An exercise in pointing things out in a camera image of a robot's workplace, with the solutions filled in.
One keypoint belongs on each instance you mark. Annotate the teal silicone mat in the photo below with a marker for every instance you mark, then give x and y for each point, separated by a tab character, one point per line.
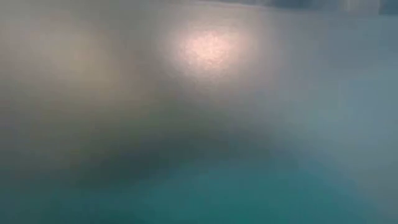
199	155

